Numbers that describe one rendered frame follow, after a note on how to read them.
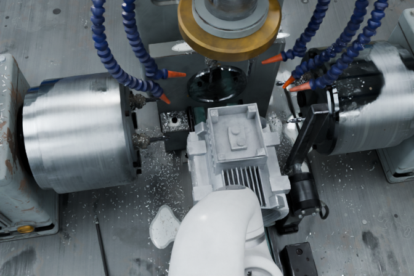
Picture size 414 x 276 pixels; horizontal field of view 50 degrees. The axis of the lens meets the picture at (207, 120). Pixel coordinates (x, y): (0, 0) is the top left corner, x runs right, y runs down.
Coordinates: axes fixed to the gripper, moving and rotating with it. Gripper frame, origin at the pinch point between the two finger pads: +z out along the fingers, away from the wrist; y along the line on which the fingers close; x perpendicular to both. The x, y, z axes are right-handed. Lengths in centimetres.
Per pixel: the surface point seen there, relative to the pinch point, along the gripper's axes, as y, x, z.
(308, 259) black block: 21.3, -15.7, 17.5
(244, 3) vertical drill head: 7.2, 37.6, -13.6
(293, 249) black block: 18.4, -13.4, 18.6
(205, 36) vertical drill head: 1.1, 34.0, -8.8
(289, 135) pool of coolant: 26.9, 11.5, 39.7
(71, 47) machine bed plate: -33, 46, 60
